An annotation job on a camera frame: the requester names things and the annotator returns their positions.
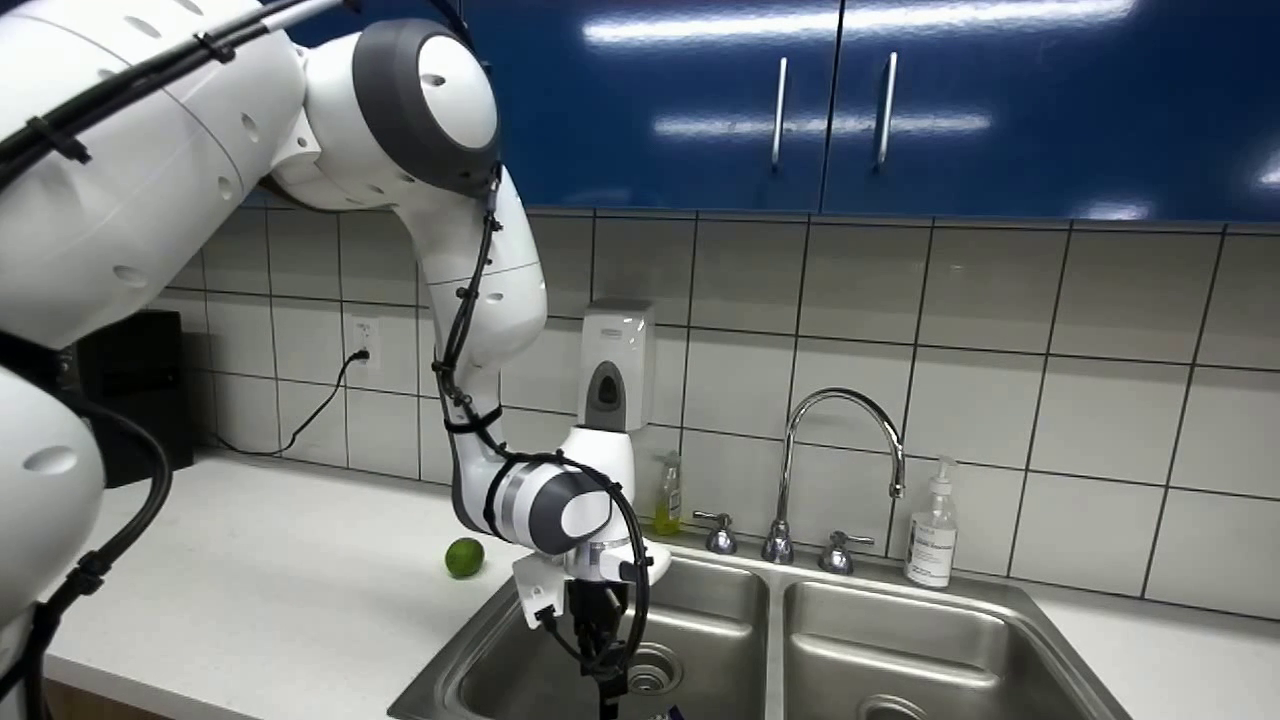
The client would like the stainless steel double sink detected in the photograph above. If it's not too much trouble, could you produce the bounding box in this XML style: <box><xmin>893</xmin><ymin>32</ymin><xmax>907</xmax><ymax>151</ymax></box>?
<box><xmin>385</xmin><ymin>537</ymin><xmax>1139</xmax><ymax>720</ymax></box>

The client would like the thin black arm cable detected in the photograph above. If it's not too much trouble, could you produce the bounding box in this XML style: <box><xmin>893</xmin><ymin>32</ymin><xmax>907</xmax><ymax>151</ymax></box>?
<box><xmin>0</xmin><ymin>0</ymin><xmax>658</xmax><ymax>679</ymax></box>

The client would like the thick black cable hose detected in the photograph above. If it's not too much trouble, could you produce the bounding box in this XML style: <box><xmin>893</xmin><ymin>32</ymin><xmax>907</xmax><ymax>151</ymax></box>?
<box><xmin>0</xmin><ymin>396</ymin><xmax>181</xmax><ymax>720</ymax></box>

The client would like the black power cord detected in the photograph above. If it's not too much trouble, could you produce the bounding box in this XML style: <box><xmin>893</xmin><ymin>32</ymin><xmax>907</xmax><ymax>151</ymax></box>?
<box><xmin>267</xmin><ymin>344</ymin><xmax>376</xmax><ymax>459</ymax></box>

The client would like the chrome gooseneck faucet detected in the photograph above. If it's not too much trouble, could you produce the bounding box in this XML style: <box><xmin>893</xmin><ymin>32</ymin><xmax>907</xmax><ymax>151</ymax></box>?
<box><xmin>759</xmin><ymin>383</ymin><xmax>910</xmax><ymax>569</ymax></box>

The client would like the white wall soap dispenser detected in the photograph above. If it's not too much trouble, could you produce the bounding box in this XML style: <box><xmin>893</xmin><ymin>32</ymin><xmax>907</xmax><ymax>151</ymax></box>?
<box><xmin>574</xmin><ymin>302</ymin><xmax>658</xmax><ymax>441</ymax></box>

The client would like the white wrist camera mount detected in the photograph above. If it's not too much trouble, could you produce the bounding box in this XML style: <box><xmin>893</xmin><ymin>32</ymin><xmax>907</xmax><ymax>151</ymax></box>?
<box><xmin>509</xmin><ymin>541</ymin><xmax>675</xmax><ymax>631</ymax></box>

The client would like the blue glossy cabinet door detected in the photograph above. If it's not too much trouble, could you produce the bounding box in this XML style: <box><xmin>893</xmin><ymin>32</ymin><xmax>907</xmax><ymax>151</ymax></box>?
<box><xmin>814</xmin><ymin>0</ymin><xmax>1280</xmax><ymax>231</ymax></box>
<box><xmin>442</xmin><ymin>0</ymin><xmax>845</xmax><ymax>218</ymax></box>

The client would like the white wall power outlet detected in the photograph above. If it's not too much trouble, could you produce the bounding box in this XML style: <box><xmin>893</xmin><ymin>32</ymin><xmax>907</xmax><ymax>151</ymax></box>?
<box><xmin>339</xmin><ymin>306</ymin><xmax>385</xmax><ymax>391</ymax></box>

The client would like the chrome faucet knob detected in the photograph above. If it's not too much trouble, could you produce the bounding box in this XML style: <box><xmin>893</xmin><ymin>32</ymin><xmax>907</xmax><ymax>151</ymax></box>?
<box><xmin>810</xmin><ymin>528</ymin><xmax>860</xmax><ymax>580</ymax></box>
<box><xmin>687</xmin><ymin>508</ymin><xmax>743</xmax><ymax>558</ymax></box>

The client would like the black box appliance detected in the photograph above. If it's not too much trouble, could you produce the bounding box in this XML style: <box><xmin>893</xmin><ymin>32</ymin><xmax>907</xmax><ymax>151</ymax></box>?
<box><xmin>0</xmin><ymin>302</ymin><xmax>201</xmax><ymax>491</ymax></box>

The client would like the silver bar cabinet handle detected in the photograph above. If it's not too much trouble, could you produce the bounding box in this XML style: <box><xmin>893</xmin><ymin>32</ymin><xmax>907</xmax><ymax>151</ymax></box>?
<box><xmin>763</xmin><ymin>50</ymin><xmax>797</xmax><ymax>176</ymax></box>
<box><xmin>872</xmin><ymin>49</ymin><xmax>904</xmax><ymax>171</ymax></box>

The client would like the green dish soap bottle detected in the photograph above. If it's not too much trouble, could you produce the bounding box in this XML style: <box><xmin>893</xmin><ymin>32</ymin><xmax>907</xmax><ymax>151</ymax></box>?
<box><xmin>644</xmin><ymin>447</ymin><xmax>693</xmax><ymax>544</ymax></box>

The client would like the clear pump sanitiser bottle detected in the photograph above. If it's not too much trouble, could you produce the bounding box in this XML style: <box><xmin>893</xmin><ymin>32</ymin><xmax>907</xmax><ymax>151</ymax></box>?
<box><xmin>904</xmin><ymin>450</ymin><xmax>963</xmax><ymax>597</ymax></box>

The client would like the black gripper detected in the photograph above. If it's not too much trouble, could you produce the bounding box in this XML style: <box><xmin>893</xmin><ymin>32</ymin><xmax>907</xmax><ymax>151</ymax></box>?
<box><xmin>564</xmin><ymin>577</ymin><xmax>644</xmax><ymax>720</ymax></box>

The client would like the green lime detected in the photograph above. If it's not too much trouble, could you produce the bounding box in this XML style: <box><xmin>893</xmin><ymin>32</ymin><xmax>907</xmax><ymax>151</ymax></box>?
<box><xmin>438</xmin><ymin>531</ymin><xmax>491</xmax><ymax>584</ymax></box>

